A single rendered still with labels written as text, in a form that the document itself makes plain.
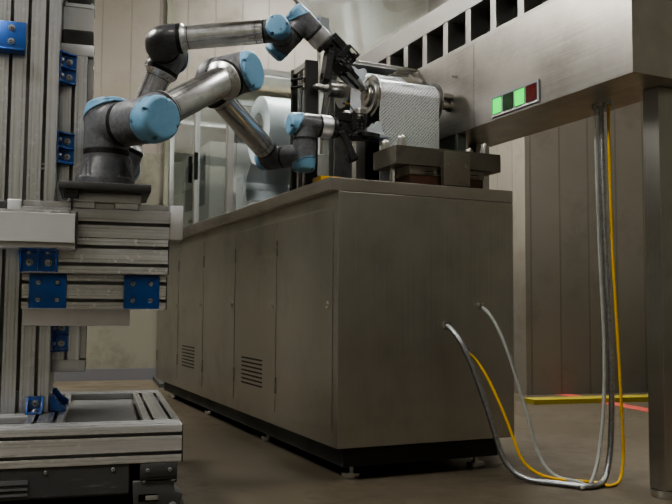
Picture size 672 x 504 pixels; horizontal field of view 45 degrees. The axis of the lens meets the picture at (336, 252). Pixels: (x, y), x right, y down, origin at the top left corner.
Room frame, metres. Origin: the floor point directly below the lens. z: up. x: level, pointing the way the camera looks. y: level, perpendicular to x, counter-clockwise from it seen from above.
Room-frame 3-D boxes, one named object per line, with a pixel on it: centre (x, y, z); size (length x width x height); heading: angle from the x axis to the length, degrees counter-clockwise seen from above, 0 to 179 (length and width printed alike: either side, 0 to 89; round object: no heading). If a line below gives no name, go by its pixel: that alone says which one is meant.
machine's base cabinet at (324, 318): (3.69, 0.22, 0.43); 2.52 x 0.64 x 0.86; 24
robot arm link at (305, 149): (2.65, 0.12, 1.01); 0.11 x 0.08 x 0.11; 57
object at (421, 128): (2.81, -0.25, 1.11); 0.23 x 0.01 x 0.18; 114
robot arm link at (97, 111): (2.11, 0.60, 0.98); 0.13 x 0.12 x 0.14; 57
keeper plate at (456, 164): (2.63, -0.39, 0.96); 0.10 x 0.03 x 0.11; 114
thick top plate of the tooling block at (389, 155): (2.71, -0.34, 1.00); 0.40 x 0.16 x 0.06; 114
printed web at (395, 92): (2.98, -0.18, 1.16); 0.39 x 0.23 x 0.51; 24
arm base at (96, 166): (2.12, 0.60, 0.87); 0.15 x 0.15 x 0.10
